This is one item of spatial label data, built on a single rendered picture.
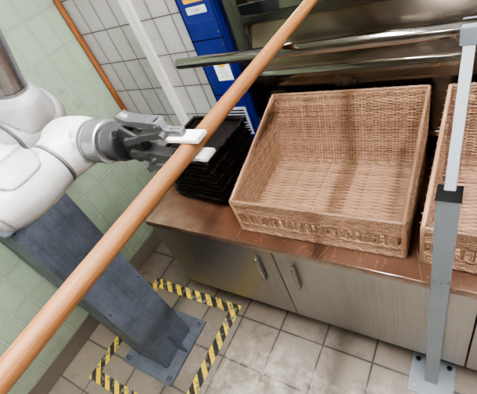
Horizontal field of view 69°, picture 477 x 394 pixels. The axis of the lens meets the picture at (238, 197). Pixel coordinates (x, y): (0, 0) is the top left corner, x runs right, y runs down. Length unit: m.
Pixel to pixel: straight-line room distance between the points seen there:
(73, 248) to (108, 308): 0.29
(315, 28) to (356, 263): 0.76
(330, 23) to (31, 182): 0.98
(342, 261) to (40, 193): 0.81
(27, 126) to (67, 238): 0.36
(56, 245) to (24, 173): 0.53
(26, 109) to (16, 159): 0.45
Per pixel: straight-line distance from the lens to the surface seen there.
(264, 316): 1.74
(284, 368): 1.62
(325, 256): 1.13
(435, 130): 1.34
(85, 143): 0.75
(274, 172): 1.44
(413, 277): 1.07
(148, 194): 0.52
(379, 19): 1.24
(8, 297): 1.89
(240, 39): 1.41
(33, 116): 1.20
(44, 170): 0.76
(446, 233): 0.81
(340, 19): 1.27
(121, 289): 1.45
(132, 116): 0.65
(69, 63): 1.93
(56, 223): 1.23
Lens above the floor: 1.49
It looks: 40 degrees down
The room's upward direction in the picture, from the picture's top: 25 degrees counter-clockwise
